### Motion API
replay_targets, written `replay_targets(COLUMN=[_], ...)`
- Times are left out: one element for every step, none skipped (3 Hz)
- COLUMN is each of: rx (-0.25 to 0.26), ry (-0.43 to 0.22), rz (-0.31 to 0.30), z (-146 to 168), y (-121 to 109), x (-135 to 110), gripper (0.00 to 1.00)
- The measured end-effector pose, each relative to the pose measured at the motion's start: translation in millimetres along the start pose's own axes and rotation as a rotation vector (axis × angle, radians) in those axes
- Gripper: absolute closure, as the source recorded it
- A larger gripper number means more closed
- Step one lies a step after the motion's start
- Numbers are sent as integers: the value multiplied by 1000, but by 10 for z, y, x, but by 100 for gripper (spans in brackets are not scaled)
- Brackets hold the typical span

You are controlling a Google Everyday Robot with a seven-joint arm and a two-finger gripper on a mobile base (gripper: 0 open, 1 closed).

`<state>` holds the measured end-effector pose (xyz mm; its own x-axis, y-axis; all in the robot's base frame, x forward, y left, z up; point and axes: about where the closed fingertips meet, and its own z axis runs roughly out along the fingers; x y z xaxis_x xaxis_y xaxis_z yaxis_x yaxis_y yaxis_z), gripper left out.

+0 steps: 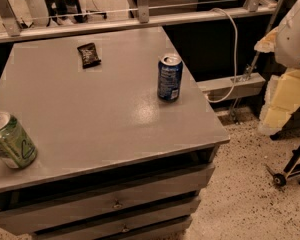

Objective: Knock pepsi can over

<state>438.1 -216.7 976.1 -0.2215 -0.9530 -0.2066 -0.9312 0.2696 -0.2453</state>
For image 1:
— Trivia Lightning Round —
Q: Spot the blue pepsi can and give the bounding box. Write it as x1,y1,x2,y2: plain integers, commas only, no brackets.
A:
157,53,183,102

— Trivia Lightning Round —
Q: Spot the grey drawer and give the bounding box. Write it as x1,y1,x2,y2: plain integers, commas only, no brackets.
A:
0,163,216,236
35,192,200,240
100,216,192,240

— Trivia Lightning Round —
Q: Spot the top grey drawer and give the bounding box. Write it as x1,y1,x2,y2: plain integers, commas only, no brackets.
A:
0,163,216,236

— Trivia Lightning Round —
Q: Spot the grey drawer cabinet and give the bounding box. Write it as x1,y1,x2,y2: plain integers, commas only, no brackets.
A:
0,26,231,240

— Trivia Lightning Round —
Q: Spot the black snack packet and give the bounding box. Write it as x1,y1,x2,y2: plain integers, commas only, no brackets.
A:
77,43,101,69

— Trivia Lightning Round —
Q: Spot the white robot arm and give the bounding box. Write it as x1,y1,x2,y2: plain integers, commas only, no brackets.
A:
275,0,300,69

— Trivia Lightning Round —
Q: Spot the middle grey drawer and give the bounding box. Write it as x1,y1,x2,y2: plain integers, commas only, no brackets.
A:
35,192,200,240

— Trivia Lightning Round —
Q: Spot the black wheeled cart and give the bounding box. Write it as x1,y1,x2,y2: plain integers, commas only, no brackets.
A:
266,145,300,187

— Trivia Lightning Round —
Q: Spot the green soda can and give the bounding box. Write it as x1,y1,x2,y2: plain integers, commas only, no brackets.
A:
0,112,37,169

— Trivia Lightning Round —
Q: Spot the grey metal railing frame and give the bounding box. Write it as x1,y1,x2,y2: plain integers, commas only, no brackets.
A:
0,0,283,43

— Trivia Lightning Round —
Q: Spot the yellow foam padding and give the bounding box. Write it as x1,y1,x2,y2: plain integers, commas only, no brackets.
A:
255,27,300,136

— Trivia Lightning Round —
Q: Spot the bottom grey drawer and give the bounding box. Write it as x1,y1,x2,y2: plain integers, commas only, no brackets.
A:
100,216,192,240

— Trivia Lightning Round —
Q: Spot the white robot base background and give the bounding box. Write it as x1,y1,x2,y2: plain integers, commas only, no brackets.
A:
25,0,56,27

